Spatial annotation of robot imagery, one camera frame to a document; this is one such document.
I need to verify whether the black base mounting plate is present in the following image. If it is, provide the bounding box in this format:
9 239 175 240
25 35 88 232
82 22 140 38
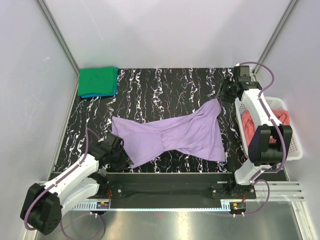
91 173 257 210

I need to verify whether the red t shirt in basket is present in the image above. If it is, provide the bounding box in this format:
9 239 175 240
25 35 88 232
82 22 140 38
241 109 290 146

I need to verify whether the purple t shirt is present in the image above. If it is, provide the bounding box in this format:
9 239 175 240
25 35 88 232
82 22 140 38
112 99 225 168

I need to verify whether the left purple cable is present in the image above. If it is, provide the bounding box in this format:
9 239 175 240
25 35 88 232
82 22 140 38
23 127 108 238

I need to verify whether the white plastic laundry basket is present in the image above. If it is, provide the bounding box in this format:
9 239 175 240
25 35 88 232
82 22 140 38
235 97 303 161

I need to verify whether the white slotted cable duct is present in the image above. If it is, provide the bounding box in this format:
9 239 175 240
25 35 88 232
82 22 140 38
72 200 231 212

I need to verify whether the aluminium frame rail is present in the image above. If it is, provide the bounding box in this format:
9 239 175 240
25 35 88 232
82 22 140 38
49 178 304 202

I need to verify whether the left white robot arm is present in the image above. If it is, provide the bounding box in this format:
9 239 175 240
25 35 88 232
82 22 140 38
20 133 132 235

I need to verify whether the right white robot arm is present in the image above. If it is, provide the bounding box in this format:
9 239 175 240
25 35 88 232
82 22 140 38
217 77 293 186

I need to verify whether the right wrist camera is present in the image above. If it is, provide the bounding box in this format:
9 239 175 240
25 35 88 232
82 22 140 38
233 65 252 84

